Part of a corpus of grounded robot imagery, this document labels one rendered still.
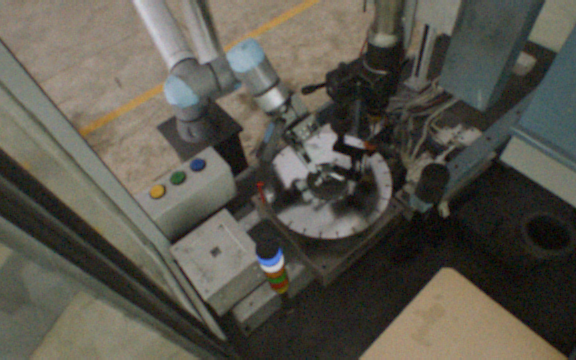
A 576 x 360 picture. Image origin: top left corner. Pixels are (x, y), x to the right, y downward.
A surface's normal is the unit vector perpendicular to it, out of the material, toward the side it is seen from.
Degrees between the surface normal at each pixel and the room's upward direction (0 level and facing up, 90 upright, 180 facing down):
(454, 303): 0
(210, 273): 0
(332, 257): 0
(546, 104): 90
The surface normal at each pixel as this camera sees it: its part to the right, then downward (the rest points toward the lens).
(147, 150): -0.11, -0.56
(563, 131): -0.76, 0.33
